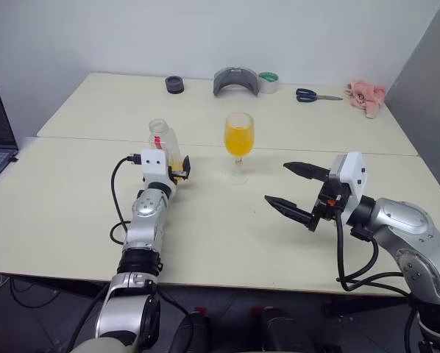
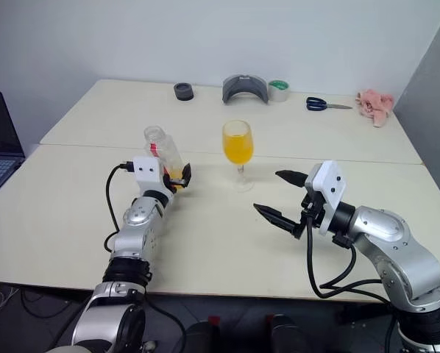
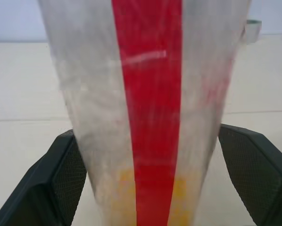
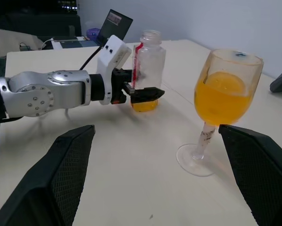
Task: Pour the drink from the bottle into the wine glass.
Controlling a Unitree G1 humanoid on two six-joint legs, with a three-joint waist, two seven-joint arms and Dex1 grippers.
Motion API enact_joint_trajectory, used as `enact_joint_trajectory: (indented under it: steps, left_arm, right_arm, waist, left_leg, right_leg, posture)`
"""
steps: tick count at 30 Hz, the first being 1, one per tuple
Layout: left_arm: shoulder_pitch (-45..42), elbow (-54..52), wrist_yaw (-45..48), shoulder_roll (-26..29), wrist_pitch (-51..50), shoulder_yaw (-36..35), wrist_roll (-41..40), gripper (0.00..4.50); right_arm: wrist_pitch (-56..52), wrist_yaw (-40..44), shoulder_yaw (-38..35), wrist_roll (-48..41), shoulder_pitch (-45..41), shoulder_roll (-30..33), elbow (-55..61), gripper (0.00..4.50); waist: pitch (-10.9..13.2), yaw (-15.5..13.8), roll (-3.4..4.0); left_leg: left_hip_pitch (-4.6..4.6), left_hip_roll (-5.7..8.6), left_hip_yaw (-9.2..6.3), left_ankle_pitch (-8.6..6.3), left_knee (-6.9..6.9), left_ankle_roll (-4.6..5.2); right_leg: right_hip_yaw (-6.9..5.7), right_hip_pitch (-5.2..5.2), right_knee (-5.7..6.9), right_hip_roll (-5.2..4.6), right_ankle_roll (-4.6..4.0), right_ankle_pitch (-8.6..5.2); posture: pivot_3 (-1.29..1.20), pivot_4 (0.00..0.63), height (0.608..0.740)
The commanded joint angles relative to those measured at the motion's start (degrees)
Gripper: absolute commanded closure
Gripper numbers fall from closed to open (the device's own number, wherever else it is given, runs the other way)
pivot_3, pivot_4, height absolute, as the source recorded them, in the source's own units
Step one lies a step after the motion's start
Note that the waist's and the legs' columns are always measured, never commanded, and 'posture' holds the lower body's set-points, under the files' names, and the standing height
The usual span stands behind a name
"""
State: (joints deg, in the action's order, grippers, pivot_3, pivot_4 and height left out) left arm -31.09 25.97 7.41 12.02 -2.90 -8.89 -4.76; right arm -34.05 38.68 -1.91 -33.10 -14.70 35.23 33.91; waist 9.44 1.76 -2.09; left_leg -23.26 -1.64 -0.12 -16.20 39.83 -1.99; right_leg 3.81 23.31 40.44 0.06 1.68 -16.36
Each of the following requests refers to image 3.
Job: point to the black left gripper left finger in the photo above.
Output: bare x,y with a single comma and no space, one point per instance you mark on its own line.
44,188

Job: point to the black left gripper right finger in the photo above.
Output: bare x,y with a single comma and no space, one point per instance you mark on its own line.
256,174

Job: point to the clear bottle with red tape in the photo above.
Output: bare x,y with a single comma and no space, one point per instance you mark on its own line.
152,106

